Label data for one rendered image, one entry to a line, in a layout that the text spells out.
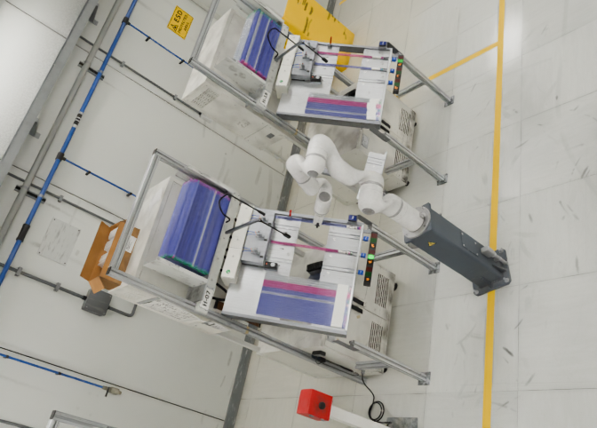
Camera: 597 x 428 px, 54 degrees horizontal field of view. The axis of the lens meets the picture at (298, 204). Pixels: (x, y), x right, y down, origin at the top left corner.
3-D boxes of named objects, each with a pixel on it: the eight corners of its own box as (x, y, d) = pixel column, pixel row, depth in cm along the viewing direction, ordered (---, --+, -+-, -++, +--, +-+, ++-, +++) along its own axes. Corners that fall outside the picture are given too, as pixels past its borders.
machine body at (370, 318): (401, 277, 407) (339, 241, 376) (390, 376, 374) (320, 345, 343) (338, 291, 454) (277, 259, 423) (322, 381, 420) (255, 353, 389)
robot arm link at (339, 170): (369, 208, 303) (373, 182, 311) (386, 202, 295) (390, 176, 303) (298, 162, 278) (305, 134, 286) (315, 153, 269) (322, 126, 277)
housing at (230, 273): (257, 216, 364) (254, 204, 352) (238, 288, 341) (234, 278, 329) (244, 214, 366) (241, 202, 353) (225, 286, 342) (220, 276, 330)
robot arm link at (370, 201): (403, 194, 306) (373, 173, 294) (400, 225, 297) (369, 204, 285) (386, 201, 315) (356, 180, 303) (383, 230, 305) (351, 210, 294)
